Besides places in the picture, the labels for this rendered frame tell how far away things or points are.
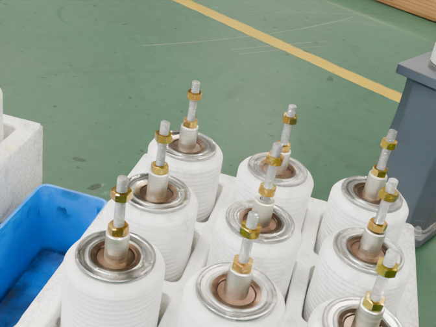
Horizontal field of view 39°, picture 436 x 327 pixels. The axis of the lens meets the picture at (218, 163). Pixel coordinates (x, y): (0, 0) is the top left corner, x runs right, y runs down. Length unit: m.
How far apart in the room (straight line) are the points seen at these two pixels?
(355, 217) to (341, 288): 0.12
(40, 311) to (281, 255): 0.25
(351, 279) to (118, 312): 0.23
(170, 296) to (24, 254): 0.32
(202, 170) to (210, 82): 0.87
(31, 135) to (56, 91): 0.55
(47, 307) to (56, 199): 0.31
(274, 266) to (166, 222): 0.12
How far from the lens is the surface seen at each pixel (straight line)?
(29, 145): 0.93
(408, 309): 0.75
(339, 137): 1.48
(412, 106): 1.11
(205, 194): 0.79
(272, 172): 0.64
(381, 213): 0.65
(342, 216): 0.75
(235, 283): 0.56
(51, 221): 0.96
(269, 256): 0.64
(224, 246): 0.65
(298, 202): 0.76
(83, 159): 1.22
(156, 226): 0.66
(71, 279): 0.59
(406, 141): 1.13
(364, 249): 0.67
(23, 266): 0.94
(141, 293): 0.58
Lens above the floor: 0.64
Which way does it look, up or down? 30 degrees down
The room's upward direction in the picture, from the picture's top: 10 degrees clockwise
